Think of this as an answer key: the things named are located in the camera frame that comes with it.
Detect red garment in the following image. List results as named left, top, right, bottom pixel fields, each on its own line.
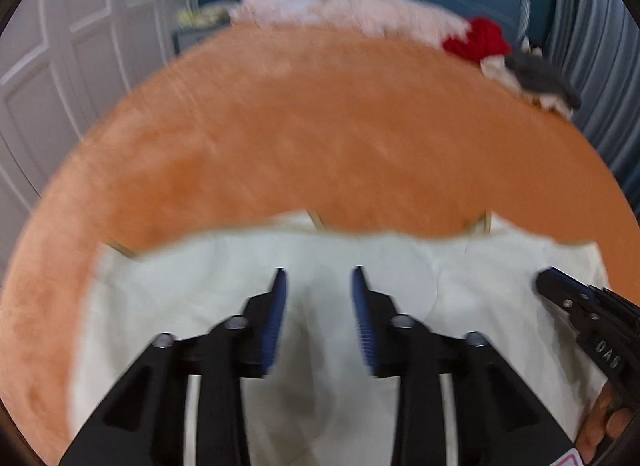
left=442, top=17, right=512, bottom=64

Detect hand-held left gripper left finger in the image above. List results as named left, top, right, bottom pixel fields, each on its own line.
left=59, top=267, right=289, bottom=466

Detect pink duvet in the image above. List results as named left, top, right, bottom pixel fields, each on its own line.
left=227, top=0, right=473, bottom=41

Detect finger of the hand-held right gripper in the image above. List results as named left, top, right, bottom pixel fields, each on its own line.
left=536, top=267, right=608, bottom=331

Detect white quilted jacket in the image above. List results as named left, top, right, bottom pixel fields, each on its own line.
left=70, top=211, right=612, bottom=466

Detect white panelled wardrobe doors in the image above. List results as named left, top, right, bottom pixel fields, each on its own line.
left=0, top=0, right=198, bottom=211

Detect grey knitted sweater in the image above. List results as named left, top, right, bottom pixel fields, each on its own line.
left=504, top=53, right=582, bottom=109

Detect person's right hand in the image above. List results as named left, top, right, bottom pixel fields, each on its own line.
left=574, top=381, right=636, bottom=464

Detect yellow-green cloth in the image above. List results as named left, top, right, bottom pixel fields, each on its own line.
left=177, top=0, right=233, bottom=29

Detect grey nightstand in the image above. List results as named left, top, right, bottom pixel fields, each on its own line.
left=172, top=23, right=233, bottom=54

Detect grey curtain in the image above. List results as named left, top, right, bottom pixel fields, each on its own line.
left=542, top=0, right=640, bottom=197

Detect orange plush bed blanket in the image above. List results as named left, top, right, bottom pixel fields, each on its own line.
left=0, top=20, right=636, bottom=466

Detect cream garment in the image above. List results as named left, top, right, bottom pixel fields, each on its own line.
left=480, top=56, right=576, bottom=119

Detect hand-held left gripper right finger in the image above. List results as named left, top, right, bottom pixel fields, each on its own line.
left=351, top=266, right=576, bottom=466

